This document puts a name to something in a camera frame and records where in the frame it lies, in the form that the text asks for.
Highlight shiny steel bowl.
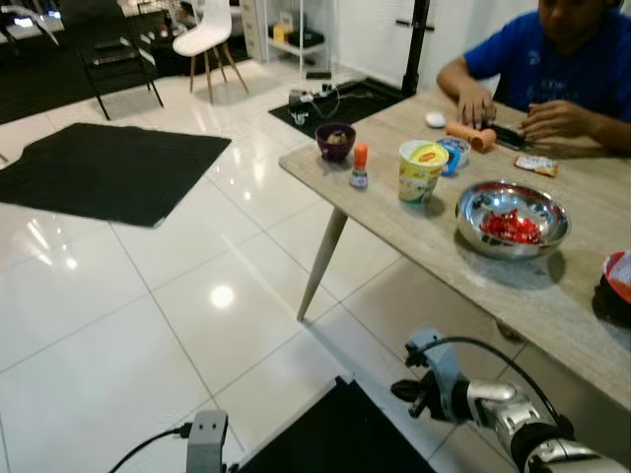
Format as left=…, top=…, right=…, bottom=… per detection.
left=456, top=180, right=572, bottom=259

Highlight person's right hand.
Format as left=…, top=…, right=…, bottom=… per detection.
left=456, top=84, right=497, bottom=130

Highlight person's left hand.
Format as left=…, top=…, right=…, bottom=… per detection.
left=520, top=101, right=593, bottom=141

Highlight black floor mat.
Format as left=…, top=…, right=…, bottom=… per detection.
left=268, top=78, right=410, bottom=139
left=0, top=122, right=233, bottom=230
left=237, top=376, right=435, bottom=473

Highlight red wrapped snacks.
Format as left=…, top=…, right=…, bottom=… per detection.
left=480, top=210, right=544, bottom=245

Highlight yellow Lipton cup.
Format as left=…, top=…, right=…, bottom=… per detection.
left=398, top=139, right=451, bottom=205

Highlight black bowl with red-white lid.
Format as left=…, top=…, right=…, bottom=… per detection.
left=597, top=250, right=631, bottom=326

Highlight small bottle with orange cap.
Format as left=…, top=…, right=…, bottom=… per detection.
left=350, top=143, right=370, bottom=190

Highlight small snack packet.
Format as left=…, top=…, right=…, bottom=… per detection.
left=515, top=155, right=560, bottom=178

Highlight light wooden dining table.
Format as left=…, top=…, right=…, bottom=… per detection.
left=279, top=87, right=631, bottom=410

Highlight small purple bowl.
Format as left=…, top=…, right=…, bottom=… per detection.
left=315, top=122, right=357, bottom=164

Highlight orange cylinder roll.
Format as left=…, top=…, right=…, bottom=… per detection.
left=445, top=121, right=497, bottom=153

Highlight black phone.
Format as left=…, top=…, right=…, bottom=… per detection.
left=490, top=124, right=530, bottom=152

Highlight black upright pole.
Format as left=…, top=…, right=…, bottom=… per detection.
left=399, top=0, right=435, bottom=98

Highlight person in blue shirt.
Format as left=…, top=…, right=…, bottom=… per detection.
left=437, top=0, right=631, bottom=157

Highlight white shelf unit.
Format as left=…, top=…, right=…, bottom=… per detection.
left=240, top=0, right=336, bottom=75

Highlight white chair with wooden legs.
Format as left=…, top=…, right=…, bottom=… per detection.
left=173, top=0, right=249, bottom=104

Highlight black metal chair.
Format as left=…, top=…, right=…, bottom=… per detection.
left=57, top=0, right=165, bottom=121

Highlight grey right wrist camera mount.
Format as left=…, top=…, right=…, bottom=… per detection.
left=406, top=329, right=472, bottom=423

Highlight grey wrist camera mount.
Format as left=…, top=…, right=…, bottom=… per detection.
left=185, top=410, right=230, bottom=473
left=406, top=329, right=472, bottom=423

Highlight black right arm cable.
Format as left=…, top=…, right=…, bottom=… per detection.
left=426, top=336, right=575, bottom=437

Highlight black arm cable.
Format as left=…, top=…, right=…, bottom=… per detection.
left=426, top=336, right=575, bottom=437
left=106, top=424, right=193, bottom=473

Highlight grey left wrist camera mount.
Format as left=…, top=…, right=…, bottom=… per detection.
left=185, top=410, right=230, bottom=473

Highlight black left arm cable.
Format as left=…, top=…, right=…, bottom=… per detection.
left=106, top=424, right=193, bottom=473

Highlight power strip with cables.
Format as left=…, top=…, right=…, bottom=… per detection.
left=288, top=87, right=341, bottom=111

